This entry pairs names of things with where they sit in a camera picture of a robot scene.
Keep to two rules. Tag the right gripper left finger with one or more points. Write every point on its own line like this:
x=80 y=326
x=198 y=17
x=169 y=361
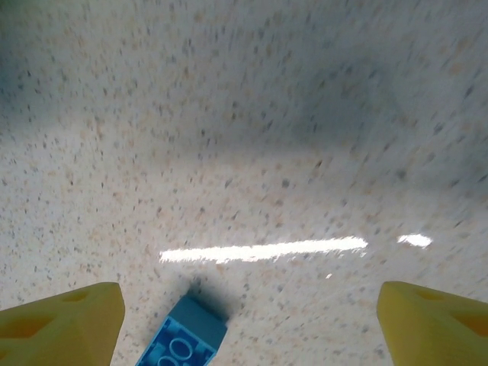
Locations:
x=57 y=328

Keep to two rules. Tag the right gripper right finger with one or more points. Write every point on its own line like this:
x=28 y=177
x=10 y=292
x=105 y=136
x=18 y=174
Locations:
x=431 y=328

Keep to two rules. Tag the blue lego brick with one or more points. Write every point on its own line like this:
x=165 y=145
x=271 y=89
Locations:
x=190 y=328

